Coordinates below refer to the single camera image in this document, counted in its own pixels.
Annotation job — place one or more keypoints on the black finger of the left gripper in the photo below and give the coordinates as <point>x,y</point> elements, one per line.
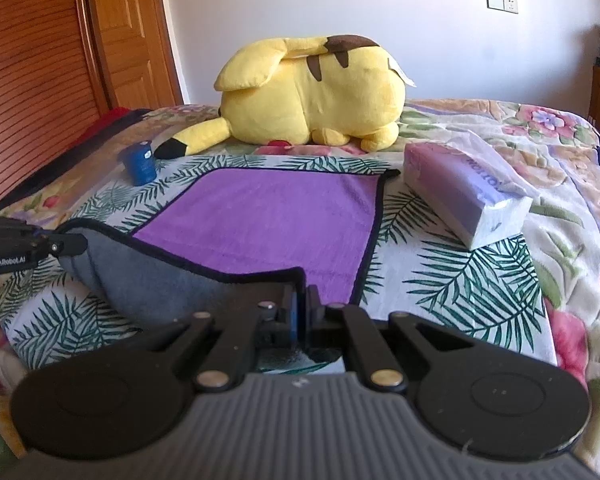
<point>23,246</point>

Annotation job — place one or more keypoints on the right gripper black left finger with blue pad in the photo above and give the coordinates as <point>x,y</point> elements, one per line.
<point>214,351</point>

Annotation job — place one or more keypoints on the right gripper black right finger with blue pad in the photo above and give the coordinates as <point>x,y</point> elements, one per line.
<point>391,355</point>

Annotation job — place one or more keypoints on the purple grey microfibre towel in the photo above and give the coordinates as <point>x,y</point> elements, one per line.
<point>233,238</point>

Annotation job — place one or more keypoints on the palm leaf print sheet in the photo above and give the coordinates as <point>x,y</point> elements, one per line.
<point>418,266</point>

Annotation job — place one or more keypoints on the blue plastic cup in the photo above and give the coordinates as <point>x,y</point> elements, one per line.
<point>139,163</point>

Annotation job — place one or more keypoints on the red dark blanket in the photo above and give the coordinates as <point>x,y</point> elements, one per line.
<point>93,138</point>

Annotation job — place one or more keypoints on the wooden louvred wardrobe door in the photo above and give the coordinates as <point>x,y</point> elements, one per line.
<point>51,90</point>

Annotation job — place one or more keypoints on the purple tissue pack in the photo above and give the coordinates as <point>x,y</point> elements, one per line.
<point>471,187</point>

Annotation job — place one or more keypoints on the wooden panel door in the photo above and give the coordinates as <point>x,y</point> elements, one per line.
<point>134,53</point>

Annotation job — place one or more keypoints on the yellow Pikachu plush toy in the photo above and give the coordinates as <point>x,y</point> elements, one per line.
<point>325,90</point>

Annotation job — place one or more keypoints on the white wall switch plate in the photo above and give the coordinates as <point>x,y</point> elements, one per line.
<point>509,6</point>

